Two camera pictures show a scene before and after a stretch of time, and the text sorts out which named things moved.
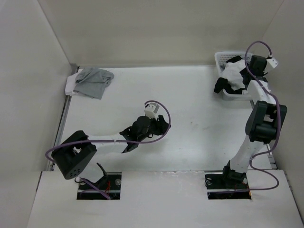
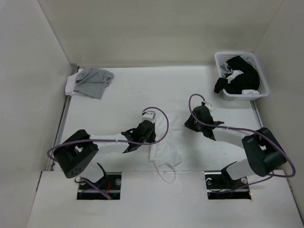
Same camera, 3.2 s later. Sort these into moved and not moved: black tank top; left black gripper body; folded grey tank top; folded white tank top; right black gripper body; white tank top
Moved: right black gripper body; white tank top
Not moved: black tank top; folded grey tank top; left black gripper body; folded white tank top
